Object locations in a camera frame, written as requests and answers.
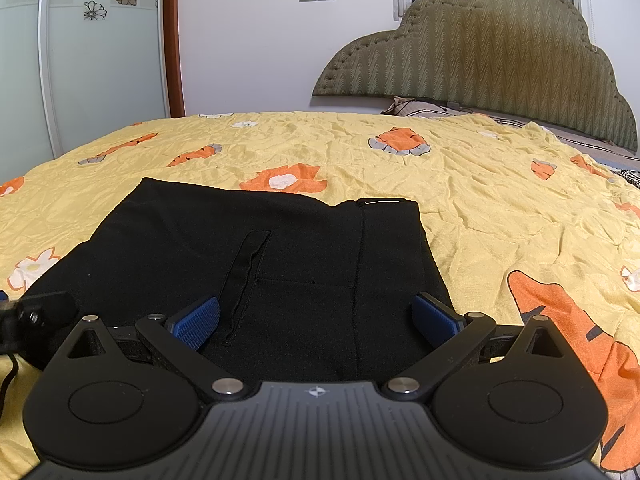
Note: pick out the yellow printed blanket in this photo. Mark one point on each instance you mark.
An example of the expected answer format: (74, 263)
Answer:
(500, 210)

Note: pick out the olive padded headboard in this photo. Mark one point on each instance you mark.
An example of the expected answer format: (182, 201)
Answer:
(475, 45)

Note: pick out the black pants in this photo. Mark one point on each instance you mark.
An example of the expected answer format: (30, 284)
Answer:
(300, 260)

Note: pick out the black white striped cloth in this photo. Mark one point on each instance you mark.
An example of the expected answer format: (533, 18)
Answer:
(629, 177)

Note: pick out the flowered wardrobe sliding door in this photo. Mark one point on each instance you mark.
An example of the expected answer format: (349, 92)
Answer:
(100, 85)

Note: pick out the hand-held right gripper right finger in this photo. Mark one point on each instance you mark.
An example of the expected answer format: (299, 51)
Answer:
(435, 317)

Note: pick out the brown wooden wardrobe frame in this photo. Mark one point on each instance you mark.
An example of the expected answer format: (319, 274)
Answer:
(175, 35)

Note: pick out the patterned pillow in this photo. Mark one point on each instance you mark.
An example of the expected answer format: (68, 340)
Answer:
(415, 106)

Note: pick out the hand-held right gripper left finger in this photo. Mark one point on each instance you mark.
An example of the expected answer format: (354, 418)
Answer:
(195, 320)

